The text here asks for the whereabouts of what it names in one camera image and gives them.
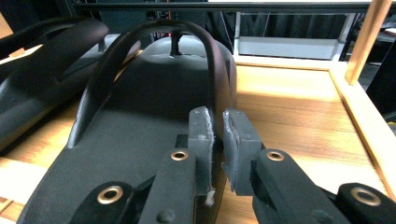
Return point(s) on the black metal bar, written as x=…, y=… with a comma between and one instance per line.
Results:
x=249, y=6

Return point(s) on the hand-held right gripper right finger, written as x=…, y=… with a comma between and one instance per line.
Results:
x=246, y=155

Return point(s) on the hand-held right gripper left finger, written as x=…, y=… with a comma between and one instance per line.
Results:
x=199, y=146

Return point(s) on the black flip-flop slipper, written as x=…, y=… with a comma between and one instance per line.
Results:
x=40, y=71
x=140, y=102

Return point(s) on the three-tier wooden shoe rack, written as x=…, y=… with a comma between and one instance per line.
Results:
x=295, y=109

